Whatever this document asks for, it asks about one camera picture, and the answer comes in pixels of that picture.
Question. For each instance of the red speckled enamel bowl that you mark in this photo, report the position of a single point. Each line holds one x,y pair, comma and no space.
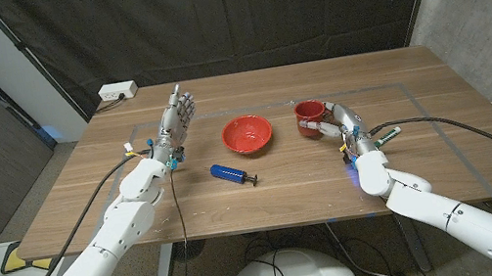
247,134

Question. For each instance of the black backdrop curtain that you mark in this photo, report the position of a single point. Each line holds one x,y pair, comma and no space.
217,18

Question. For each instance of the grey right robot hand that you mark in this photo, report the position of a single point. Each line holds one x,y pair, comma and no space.
356,130

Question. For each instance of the white power strip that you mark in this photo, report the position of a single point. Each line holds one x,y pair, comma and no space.
117,90

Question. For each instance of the red speckled enamel cup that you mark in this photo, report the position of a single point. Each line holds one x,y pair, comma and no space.
309,112

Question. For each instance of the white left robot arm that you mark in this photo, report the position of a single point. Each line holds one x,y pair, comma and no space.
121,222

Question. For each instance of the green and white marker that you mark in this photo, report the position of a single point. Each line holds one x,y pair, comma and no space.
388,136

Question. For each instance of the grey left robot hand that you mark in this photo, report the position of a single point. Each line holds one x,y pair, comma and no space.
172,125

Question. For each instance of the grey table leg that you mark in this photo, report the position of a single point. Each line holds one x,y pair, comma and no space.
417,249

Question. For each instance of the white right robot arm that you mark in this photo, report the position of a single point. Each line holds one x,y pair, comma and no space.
435,207

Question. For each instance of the small blue air pump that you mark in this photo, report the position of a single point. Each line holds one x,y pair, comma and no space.
227,173

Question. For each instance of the white table leg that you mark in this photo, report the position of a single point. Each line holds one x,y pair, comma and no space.
164,272

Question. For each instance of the black round floor object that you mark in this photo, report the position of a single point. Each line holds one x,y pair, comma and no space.
189,250

